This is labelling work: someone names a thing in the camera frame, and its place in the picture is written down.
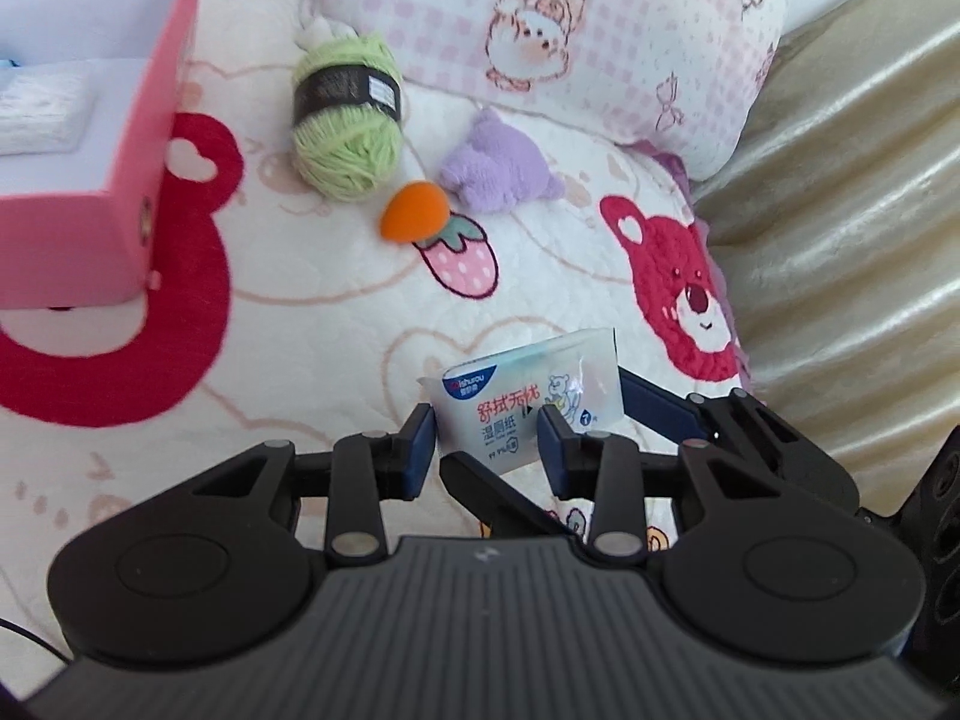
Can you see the purple plush toy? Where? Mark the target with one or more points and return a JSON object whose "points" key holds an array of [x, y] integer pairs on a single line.
{"points": [[495, 165]]}

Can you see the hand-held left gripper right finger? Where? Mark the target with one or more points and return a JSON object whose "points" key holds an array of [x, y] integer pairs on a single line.
{"points": [[553, 451]]}

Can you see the orange makeup sponge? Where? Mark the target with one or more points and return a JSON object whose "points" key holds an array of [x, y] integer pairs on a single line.
{"points": [[412, 214]]}

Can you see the pink cardboard box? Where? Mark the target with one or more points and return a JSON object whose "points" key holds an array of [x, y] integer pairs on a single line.
{"points": [[75, 240]]}

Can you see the pink checked pillow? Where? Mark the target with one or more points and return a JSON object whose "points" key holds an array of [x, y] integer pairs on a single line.
{"points": [[600, 52]]}

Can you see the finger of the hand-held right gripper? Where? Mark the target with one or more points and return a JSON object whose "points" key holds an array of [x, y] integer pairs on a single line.
{"points": [[487, 495], [652, 405]]}

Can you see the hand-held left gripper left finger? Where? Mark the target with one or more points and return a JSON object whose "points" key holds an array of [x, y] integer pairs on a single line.
{"points": [[422, 454]]}

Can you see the green yarn ball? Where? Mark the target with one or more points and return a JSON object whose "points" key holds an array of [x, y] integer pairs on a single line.
{"points": [[352, 150]]}

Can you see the white wet wipe packet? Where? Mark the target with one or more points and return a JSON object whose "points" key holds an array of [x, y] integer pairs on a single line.
{"points": [[510, 390]]}

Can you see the white cotton pad pack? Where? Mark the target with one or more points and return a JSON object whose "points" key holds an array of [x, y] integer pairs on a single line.
{"points": [[37, 112]]}

